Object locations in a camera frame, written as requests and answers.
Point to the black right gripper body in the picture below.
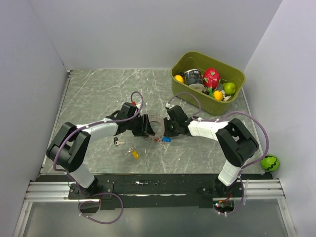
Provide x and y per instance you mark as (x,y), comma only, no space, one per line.
(171,128)

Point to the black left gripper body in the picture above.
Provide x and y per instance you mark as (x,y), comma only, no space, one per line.
(136,125)

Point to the metal disc keyring with rings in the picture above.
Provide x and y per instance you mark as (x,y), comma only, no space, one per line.
(158,127)

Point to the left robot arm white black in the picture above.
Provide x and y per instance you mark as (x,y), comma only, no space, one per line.
(69,146)

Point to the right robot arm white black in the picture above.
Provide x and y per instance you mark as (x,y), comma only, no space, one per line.
(237,143)

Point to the yellow tag key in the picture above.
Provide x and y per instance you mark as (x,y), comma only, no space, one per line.
(133,153)

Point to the yellow lemon toy left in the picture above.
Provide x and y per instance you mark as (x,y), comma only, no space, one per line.
(179,78)

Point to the yellow lemon toy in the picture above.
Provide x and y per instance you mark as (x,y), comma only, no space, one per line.
(218,95)
(179,78)

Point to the black printed cup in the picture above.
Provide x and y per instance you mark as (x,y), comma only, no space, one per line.
(193,79)

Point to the yellow lemon toy right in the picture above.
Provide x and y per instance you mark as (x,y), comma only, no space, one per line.
(218,95)

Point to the red dragon fruit toy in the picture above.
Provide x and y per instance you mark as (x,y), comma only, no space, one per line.
(211,79)

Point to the green pear toy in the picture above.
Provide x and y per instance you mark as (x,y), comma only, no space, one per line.
(229,88)

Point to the olive green plastic bin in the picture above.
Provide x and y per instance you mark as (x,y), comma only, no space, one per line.
(196,60)

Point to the green watermelon ball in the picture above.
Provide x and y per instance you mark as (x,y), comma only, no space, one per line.
(270,163)

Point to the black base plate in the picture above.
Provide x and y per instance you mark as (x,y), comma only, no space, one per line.
(155,190)

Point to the aluminium rail frame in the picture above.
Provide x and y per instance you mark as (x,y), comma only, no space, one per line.
(59,191)

